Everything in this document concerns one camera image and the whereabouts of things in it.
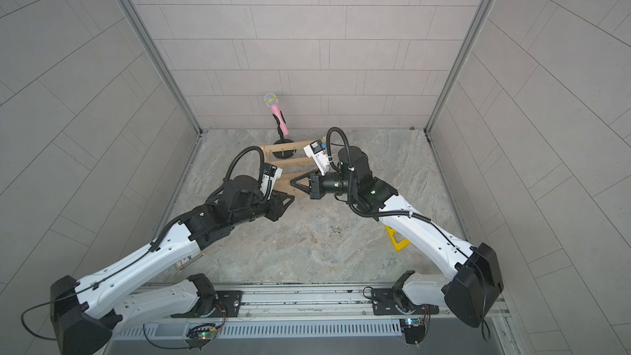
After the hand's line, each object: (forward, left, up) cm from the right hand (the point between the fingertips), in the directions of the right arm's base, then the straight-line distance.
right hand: (294, 186), depth 65 cm
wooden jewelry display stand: (+33, +6, -27) cm, 43 cm away
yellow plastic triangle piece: (-8, -31, -29) cm, 43 cm away
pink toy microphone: (+40, +10, -1) cm, 41 cm away
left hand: (+1, 0, -8) cm, 8 cm away
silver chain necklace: (0, -11, -29) cm, 31 cm away
